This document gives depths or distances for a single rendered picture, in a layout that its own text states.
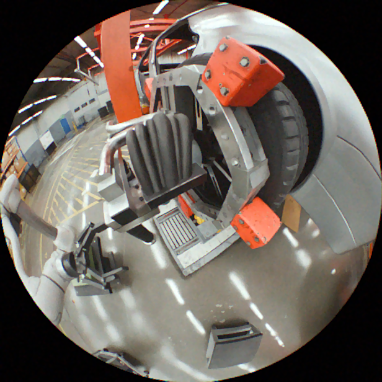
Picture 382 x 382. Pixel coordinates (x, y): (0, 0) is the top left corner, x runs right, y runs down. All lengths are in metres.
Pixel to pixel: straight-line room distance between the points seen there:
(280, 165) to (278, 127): 0.07
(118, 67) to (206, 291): 1.65
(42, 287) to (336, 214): 0.99
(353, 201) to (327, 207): 0.13
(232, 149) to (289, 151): 0.11
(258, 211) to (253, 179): 0.10
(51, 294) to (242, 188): 0.55
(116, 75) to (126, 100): 0.17
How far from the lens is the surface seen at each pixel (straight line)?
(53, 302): 0.46
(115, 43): 0.85
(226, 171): 0.38
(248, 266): 1.20
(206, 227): 0.91
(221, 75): 0.18
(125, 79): 0.78
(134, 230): 0.25
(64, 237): 1.02
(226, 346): 1.03
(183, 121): 0.15
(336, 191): 0.55
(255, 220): 0.25
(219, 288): 1.13
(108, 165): 0.17
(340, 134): 0.50
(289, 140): 0.22
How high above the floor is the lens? 1.09
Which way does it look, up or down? 54 degrees down
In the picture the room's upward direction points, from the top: 3 degrees counter-clockwise
